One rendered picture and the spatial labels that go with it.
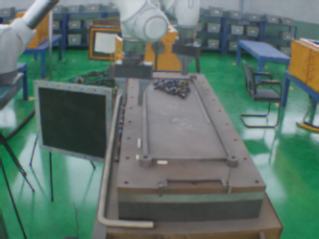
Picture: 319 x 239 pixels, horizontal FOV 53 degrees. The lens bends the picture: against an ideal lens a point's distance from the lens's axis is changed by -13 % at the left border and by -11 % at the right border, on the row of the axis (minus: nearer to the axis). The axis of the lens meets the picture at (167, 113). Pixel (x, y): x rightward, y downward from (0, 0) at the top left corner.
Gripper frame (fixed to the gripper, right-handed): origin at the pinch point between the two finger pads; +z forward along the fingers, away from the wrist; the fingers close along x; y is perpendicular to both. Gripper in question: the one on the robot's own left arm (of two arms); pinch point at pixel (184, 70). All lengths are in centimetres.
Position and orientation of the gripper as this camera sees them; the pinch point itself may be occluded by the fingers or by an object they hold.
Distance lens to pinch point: 172.2
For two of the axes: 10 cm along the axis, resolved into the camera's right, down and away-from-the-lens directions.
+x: -9.0, -2.0, 3.8
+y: 4.3, -3.1, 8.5
